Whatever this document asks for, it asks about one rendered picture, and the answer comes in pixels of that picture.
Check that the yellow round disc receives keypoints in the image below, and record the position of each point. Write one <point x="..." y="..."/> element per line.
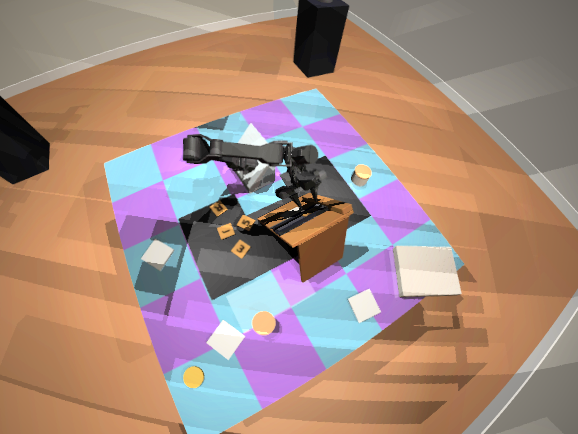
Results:
<point x="193" y="377"/>

